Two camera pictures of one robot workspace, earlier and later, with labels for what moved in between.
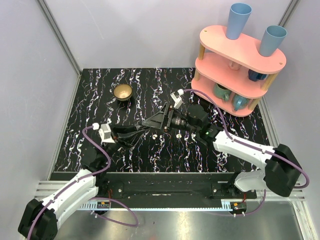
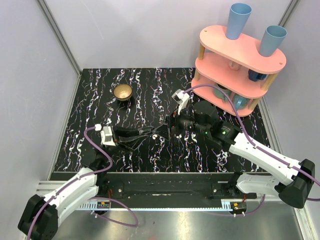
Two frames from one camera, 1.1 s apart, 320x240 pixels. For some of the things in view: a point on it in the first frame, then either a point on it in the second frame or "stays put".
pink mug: (234, 65) stays put
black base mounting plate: (168, 186) stays put
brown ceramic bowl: (123, 92) stays put
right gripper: (156, 121) → (175, 119)
